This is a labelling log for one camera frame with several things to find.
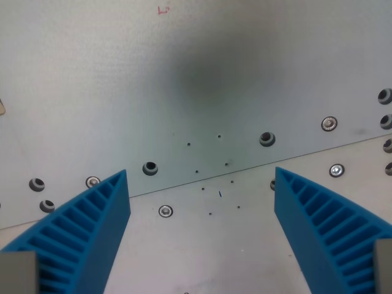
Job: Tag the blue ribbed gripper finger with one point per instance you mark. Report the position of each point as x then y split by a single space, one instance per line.
309 226
92 232

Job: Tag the silver hex socket screw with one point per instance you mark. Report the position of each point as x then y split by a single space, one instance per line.
329 123
92 182
165 211
337 170

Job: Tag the tan flat piece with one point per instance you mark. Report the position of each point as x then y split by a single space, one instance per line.
1 107

